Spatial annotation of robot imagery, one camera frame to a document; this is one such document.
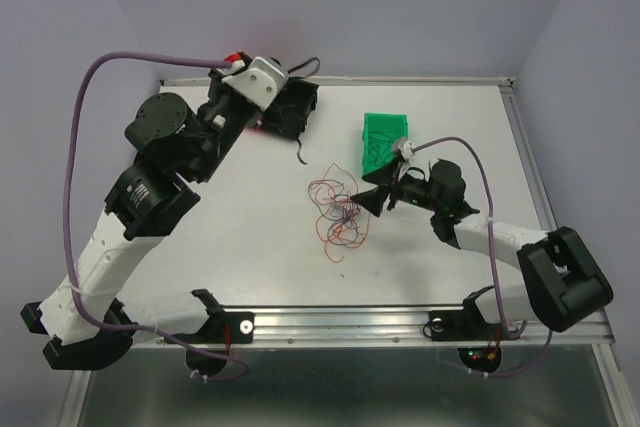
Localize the thin blue wire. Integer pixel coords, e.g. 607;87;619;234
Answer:
367;129;401;168

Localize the wire bundle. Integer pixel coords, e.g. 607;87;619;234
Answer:
307;162;371;266

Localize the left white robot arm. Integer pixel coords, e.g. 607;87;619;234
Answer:
21;61;282;379

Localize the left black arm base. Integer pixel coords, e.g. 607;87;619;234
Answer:
164;289;255;345

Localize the black plastic bin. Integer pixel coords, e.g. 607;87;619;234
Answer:
260;78;319;141

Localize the red plastic bin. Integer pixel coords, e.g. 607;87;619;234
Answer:
224;51;262;131

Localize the purple camera cable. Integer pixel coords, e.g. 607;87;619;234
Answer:
412;135;554;381
63;50;251;382

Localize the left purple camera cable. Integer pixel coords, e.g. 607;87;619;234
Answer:
63;50;251;382

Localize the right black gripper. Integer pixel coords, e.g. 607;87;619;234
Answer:
349;157;442;217

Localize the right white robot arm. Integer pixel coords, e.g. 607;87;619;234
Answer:
352;160;614;340

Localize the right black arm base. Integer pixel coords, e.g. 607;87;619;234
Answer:
421;309;522;342

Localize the aluminium front rail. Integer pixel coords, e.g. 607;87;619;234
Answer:
79;302;614;348

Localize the green plastic bin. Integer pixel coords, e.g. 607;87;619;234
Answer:
361;112;409;176

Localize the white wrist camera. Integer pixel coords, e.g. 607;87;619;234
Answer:
392;137;415;162
220;57;289;112

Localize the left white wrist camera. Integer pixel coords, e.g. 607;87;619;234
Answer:
220;57;289;112

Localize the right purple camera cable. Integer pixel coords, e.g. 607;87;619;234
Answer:
412;135;554;381

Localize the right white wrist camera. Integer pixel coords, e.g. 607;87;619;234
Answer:
392;137;415;162

